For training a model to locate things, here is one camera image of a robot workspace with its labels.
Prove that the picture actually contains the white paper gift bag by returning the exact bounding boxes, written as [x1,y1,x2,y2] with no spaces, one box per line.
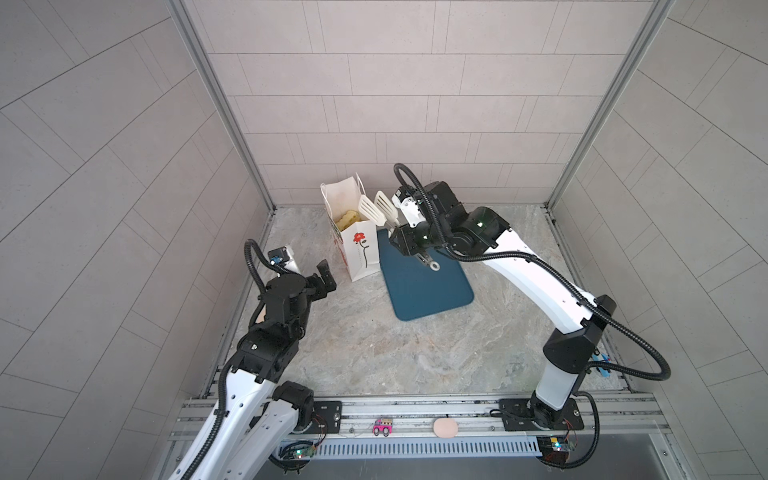
[320,174,381,281]

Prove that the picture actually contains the white slotted tongs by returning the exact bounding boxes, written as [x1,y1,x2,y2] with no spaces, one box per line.
[358,190,442,272]

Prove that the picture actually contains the striped bread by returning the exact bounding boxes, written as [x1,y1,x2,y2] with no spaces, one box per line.
[335,210,362,232]

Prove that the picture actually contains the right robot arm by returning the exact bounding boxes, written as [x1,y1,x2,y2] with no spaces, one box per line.
[375,182,615,429]

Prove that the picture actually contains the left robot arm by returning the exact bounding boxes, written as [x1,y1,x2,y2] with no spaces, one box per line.
[170,261,337,479]

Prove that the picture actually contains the teal tray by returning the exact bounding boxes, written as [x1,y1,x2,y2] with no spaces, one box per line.
[377,230,475,321]

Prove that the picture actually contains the left circuit board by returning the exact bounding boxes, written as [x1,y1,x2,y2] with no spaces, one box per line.
[278,441,317,462]

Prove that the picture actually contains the circuit board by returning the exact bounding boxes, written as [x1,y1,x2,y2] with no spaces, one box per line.
[536,436,578,465]
[278,441,317,462]

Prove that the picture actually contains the pink toy car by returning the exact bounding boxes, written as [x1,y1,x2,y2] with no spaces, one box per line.
[372,417,393,437]

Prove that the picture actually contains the pink oval eraser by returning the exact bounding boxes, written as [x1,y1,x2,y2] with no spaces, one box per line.
[433,417,459,439]

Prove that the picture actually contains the blue toy car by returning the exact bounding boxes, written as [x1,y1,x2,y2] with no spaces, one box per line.
[591,352,611,378]

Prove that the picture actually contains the right circuit board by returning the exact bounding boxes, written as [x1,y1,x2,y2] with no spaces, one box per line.
[536,436,578,465]

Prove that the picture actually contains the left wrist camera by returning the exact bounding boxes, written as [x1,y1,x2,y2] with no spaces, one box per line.
[267,245,300,274]

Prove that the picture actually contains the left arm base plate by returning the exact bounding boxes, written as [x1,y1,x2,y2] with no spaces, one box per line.
[301,401,343,435]

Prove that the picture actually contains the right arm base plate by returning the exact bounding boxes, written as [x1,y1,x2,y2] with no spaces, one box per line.
[498,398,584,431]

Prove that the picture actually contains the aluminium rail frame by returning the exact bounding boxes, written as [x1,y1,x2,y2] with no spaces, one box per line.
[167,392,673,460]

